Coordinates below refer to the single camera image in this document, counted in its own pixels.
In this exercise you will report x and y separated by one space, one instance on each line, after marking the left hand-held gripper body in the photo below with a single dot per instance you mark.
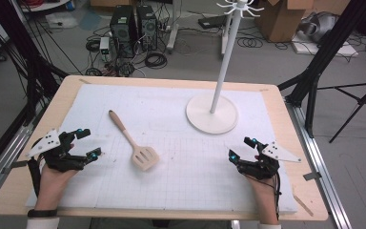
62 159

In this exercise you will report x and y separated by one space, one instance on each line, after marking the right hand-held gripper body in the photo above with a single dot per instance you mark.
263 165

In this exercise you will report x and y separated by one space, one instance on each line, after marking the wooden slotted spatula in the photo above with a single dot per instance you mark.
120 125

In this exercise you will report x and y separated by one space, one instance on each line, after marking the white hook rack stand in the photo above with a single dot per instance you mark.
203 117

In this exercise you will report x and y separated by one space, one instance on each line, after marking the person's right hand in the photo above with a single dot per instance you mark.
263 194

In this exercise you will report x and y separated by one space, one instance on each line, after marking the person's left hand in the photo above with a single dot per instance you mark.
52 187

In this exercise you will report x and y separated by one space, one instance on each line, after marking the metal table clip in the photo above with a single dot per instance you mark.
14 166
312 176

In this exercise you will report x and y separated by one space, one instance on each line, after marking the black wristband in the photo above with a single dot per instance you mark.
43 213

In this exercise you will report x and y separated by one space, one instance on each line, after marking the white grid mat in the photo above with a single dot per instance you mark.
171 181

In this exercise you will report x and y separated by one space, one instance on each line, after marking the black metal stand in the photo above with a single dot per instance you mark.
327 51
28 63

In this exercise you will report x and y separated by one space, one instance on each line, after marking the small white box device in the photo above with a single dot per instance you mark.
104 47

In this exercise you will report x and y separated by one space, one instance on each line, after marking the black computer tower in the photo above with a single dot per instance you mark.
146 27
123 30

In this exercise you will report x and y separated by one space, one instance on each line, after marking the black tripod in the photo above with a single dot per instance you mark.
359 101

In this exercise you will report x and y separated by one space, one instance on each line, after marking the white flat board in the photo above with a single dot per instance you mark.
330 50

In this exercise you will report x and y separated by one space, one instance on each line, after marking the large cardboard box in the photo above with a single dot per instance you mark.
279 22

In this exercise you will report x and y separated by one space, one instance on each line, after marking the flat black device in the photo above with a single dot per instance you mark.
211 21

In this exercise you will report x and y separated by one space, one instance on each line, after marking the grey helmet-like device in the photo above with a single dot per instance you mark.
319 27

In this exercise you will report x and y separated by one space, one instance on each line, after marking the aluminium rail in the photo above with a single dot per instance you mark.
317 159
0 168

